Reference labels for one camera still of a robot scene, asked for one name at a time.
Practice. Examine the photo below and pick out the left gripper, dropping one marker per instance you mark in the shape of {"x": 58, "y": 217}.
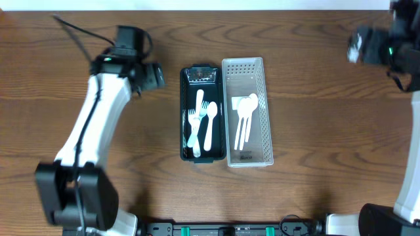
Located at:
{"x": 125, "y": 40}

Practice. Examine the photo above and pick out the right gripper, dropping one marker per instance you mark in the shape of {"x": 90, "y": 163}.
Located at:
{"x": 377, "y": 51}

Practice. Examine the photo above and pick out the white fork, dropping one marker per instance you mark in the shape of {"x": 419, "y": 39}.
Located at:
{"x": 198, "y": 98}
{"x": 196, "y": 148}

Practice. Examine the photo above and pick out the pale green plastic fork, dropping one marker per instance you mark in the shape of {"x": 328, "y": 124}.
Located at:
{"x": 194, "y": 135}

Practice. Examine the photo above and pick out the white spoon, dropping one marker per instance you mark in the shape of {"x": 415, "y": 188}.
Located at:
{"x": 246, "y": 106}
{"x": 254, "y": 105}
{"x": 241, "y": 115}
{"x": 212, "y": 111}

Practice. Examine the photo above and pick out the black plastic basket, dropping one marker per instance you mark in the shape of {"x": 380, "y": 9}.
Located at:
{"x": 209, "y": 79}

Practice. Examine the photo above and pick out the clear plastic basket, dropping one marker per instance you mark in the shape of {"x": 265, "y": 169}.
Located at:
{"x": 240, "y": 78}

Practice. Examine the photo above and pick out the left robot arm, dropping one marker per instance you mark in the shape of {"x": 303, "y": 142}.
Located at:
{"x": 74, "y": 190}

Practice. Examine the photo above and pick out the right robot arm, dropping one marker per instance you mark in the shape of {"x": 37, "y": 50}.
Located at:
{"x": 396, "y": 48}

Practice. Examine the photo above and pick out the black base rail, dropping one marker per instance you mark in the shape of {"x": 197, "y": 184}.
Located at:
{"x": 289, "y": 225}

